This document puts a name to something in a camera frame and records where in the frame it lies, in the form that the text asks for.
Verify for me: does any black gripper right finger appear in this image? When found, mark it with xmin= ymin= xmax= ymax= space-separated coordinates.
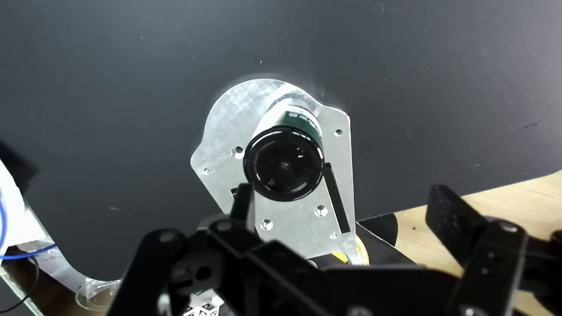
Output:
xmin=426 ymin=183 xmax=562 ymax=316

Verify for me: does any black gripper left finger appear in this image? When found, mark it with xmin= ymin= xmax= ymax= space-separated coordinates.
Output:
xmin=108 ymin=182 xmax=331 ymax=316

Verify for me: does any green-label bottle with black cap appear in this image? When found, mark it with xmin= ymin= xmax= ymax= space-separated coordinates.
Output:
xmin=241 ymin=97 xmax=327 ymax=204

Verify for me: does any black flat strip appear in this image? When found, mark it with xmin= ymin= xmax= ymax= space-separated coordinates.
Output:
xmin=322 ymin=162 xmax=354 ymax=234

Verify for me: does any blue cable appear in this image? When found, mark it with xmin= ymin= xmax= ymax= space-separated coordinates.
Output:
xmin=0 ymin=192 xmax=59 ymax=264

